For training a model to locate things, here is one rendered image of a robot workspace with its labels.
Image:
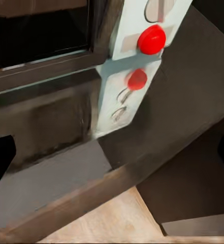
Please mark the fridge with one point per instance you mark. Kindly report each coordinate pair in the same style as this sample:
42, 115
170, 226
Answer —
186, 195

